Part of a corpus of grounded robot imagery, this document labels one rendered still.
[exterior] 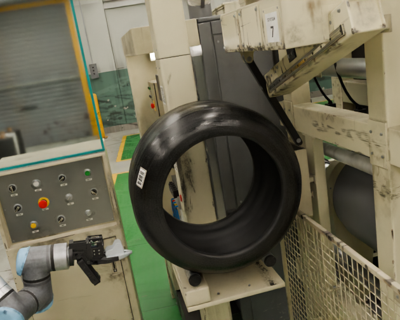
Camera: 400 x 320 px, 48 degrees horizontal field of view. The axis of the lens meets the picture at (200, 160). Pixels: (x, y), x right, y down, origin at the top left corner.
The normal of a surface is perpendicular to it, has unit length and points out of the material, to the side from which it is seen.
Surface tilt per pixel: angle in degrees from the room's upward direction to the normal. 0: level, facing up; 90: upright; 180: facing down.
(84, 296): 91
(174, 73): 90
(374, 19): 72
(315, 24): 90
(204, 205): 90
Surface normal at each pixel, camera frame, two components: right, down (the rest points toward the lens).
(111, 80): 0.11, 0.23
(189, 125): -0.18, -0.49
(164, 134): -0.35, -0.36
